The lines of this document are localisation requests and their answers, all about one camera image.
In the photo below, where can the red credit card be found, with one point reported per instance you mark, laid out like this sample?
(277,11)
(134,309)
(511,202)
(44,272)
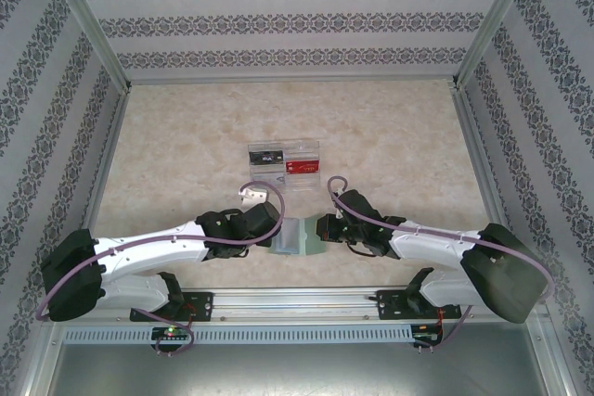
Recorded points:
(304,167)

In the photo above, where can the small controller board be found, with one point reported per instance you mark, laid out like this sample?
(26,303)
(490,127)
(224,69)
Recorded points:
(424,335)

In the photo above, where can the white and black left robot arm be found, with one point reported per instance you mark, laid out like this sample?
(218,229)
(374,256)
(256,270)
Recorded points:
(148,247)

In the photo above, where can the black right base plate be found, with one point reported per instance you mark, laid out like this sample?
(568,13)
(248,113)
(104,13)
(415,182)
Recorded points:
(387,305)

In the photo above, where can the controller board with green light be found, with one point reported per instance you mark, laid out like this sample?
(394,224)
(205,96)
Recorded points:
(171,333)

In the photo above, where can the black credit card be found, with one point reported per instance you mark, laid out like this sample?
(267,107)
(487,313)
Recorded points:
(267,158)

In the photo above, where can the grey metal sheet panel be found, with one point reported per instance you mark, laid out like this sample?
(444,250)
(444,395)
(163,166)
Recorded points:
(297,373)

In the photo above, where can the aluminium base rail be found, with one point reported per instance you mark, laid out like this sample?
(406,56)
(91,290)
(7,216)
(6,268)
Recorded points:
(297,303)

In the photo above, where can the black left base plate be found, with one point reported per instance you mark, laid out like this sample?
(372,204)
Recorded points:
(202,308)

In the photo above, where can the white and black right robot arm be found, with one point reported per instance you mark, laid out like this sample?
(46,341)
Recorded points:
(431,247)

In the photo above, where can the aluminium frame post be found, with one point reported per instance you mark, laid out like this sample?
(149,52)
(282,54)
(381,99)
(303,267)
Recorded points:
(499,20)
(88,20)

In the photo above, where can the aluminium table side rail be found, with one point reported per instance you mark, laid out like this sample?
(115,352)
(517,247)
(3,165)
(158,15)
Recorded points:
(468,127)

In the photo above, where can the clear plastic organizer box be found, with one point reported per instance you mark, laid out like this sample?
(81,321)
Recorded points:
(304,148)

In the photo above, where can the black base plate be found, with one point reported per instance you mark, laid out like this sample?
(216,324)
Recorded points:
(387,305)
(202,308)

